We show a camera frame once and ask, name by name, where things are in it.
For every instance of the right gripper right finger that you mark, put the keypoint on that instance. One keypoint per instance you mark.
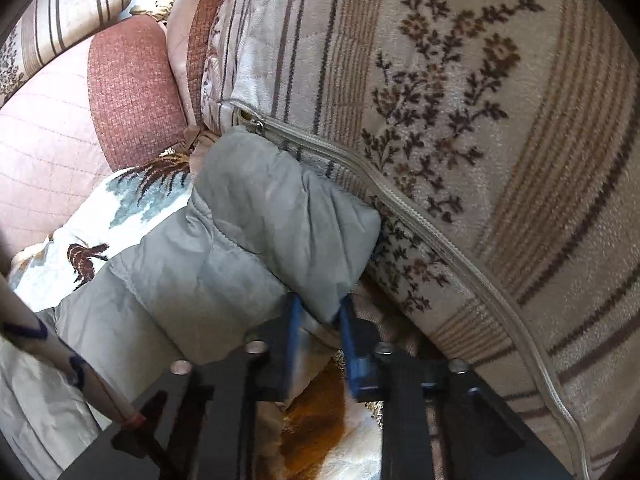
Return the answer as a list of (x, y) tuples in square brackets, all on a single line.
[(482, 438)]

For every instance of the leaf pattern fleece blanket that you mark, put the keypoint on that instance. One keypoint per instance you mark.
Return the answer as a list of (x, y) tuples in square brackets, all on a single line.
[(125, 209)]

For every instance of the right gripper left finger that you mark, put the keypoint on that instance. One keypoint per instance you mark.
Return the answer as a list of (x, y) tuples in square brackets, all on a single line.
[(201, 424)]

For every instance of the pink quilted bolster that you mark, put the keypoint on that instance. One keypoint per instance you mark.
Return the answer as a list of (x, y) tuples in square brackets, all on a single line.
[(108, 103)]

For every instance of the pink corner pillow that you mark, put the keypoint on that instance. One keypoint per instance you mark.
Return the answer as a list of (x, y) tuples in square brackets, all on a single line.
[(188, 30)]

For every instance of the striped floral side cushion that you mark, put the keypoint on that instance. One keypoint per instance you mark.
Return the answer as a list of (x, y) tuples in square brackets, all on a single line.
[(499, 141)]

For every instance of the grey puffer jacket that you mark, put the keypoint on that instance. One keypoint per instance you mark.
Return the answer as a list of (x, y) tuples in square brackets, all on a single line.
[(200, 279)]

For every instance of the striped floral back cushion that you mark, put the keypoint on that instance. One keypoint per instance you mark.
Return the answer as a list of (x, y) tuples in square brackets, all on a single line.
[(46, 29)]

